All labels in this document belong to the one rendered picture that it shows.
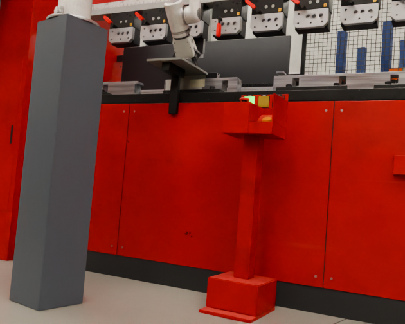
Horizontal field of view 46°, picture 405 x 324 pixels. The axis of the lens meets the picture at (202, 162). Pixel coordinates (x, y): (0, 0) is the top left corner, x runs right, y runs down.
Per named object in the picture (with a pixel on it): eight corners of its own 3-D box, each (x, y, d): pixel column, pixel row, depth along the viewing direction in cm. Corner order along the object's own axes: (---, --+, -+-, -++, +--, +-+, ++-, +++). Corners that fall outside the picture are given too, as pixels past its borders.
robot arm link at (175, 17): (193, 24, 219) (175, 27, 222) (186, -4, 212) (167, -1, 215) (186, 31, 212) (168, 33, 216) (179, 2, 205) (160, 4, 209)
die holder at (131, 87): (61, 100, 264) (62, 83, 265) (68, 102, 269) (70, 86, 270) (135, 99, 242) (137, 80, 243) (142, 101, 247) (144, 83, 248)
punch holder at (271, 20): (249, 31, 216) (252, -4, 217) (256, 37, 224) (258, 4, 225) (281, 29, 210) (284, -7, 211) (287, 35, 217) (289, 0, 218)
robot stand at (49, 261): (38, 311, 155) (67, 13, 161) (8, 299, 166) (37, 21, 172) (82, 303, 169) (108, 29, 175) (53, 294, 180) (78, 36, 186)
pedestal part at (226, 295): (198, 312, 170) (201, 278, 170) (227, 300, 192) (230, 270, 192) (250, 323, 160) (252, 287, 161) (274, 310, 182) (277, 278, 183)
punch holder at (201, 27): (173, 38, 234) (176, 5, 235) (181, 43, 241) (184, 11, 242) (200, 35, 227) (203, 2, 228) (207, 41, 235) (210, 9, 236)
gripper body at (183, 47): (193, 29, 219) (199, 53, 225) (175, 31, 223) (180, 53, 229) (187, 36, 214) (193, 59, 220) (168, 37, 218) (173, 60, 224)
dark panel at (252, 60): (117, 113, 312) (123, 47, 314) (119, 114, 313) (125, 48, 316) (285, 112, 262) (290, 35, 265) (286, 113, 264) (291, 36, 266)
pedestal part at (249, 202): (233, 277, 178) (243, 135, 181) (239, 275, 183) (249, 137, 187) (247, 279, 175) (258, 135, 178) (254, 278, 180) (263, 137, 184)
